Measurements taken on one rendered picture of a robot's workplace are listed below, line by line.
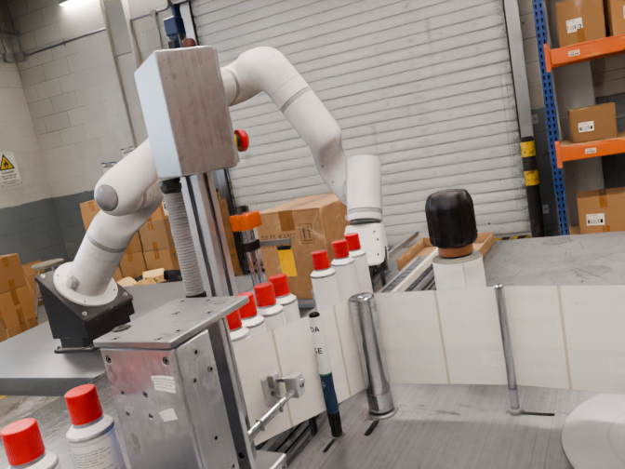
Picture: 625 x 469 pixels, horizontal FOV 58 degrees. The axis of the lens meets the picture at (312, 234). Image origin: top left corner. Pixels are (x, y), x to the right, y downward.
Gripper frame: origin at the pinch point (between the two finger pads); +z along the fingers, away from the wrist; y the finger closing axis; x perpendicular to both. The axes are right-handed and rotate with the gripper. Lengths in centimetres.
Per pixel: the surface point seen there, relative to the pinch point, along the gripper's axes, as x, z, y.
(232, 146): -53, -21, 1
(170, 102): -62, -26, -4
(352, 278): -13.8, -1.6, 2.7
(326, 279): -23.3, -1.0, 1.7
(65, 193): 339, -153, -562
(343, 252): -15.5, -7.1, 1.7
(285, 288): -38.6, 1.2, 1.5
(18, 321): 136, 7, -338
